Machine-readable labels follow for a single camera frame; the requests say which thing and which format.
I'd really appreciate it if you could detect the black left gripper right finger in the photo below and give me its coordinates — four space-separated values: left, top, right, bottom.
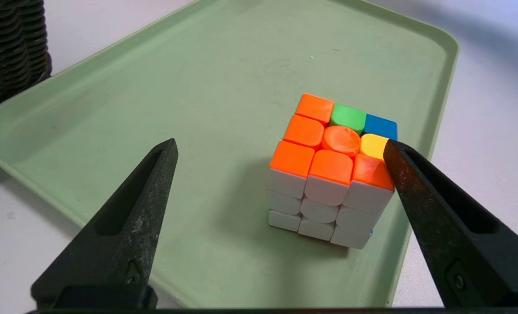
383 140 518 309

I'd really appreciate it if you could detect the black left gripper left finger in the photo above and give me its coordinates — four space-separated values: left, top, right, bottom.
31 139 179 308

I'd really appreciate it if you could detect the colourful puzzle cube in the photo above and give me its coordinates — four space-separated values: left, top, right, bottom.
268 93 398 250

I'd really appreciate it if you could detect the dark brown wicker basket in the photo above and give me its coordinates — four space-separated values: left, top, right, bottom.
0 0 52 123

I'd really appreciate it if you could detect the light green plastic tray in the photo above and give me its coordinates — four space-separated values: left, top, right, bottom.
0 0 460 308

